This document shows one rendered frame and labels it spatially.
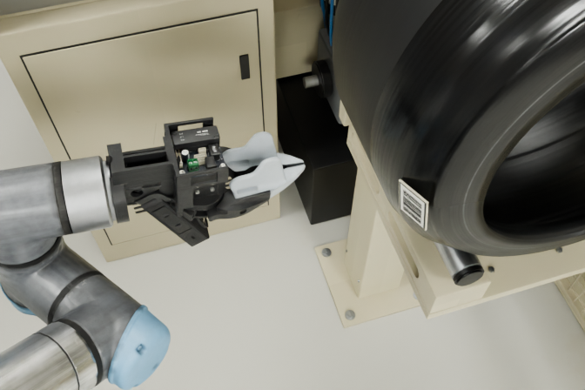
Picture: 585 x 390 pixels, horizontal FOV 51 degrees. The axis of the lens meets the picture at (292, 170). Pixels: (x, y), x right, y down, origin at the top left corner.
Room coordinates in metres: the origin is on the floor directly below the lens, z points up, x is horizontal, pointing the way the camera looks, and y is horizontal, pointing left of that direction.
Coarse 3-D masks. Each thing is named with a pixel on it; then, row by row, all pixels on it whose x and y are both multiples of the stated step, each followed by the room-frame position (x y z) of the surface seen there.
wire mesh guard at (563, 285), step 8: (560, 280) 0.66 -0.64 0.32; (568, 280) 0.65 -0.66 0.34; (576, 280) 0.64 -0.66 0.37; (584, 280) 0.62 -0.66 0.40; (560, 288) 0.65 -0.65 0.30; (568, 288) 0.63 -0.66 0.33; (568, 296) 0.62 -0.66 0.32; (576, 304) 0.60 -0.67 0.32; (576, 312) 0.58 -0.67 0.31; (584, 312) 0.58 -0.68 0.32; (584, 320) 0.56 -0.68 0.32; (584, 328) 0.54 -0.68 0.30
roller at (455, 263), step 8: (440, 248) 0.42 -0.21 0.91; (448, 248) 0.42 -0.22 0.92; (440, 256) 0.42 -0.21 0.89; (448, 256) 0.41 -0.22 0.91; (456, 256) 0.40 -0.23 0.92; (464, 256) 0.40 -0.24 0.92; (472, 256) 0.40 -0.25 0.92; (448, 264) 0.40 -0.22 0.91; (456, 264) 0.39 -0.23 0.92; (464, 264) 0.39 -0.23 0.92; (472, 264) 0.39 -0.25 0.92; (480, 264) 0.39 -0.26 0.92; (456, 272) 0.38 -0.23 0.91; (464, 272) 0.38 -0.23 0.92; (472, 272) 0.38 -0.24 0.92; (480, 272) 0.38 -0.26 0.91; (456, 280) 0.38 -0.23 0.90; (464, 280) 0.38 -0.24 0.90; (472, 280) 0.38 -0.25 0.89
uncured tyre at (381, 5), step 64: (384, 0) 0.50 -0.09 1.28; (448, 0) 0.44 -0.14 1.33; (512, 0) 0.40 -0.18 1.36; (576, 0) 0.39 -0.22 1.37; (384, 64) 0.44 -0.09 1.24; (448, 64) 0.39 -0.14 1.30; (512, 64) 0.37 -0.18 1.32; (576, 64) 0.37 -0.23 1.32; (384, 128) 0.40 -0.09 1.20; (448, 128) 0.36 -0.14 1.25; (512, 128) 0.36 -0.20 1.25; (576, 128) 0.62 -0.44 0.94; (448, 192) 0.35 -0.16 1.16; (512, 192) 0.52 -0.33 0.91; (576, 192) 0.51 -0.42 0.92
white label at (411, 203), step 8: (400, 184) 0.37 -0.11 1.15; (400, 192) 0.37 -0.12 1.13; (408, 192) 0.36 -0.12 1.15; (416, 192) 0.35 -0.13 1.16; (400, 200) 0.37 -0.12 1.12; (408, 200) 0.36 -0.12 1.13; (416, 200) 0.35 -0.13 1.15; (424, 200) 0.34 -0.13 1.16; (400, 208) 0.37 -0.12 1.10; (408, 208) 0.36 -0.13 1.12; (416, 208) 0.35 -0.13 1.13; (424, 208) 0.34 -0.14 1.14; (408, 216) 0.36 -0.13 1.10; (416, 216) 0.35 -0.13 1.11; (424, 216) 0.34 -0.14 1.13; (424, 224) 0.34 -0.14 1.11
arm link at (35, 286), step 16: (48, 256) 0.30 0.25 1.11; (64, 256) 0.31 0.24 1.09; (80, 256) 0.32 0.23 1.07; (0, 272) 0.29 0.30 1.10; (16, 272) 0.29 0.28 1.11; (32, 272) 0.29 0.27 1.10; (48, 272) 0.29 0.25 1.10; (64, 272) 0.29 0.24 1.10; (80, 272) 0.29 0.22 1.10; (16, 288) 0.28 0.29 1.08; (32, 288) 0.28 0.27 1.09; (48, 288) 0.27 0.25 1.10; (16, 304) 0.28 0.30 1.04; (32, 304) 0.26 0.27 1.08; (48, 304) 0.26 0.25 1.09
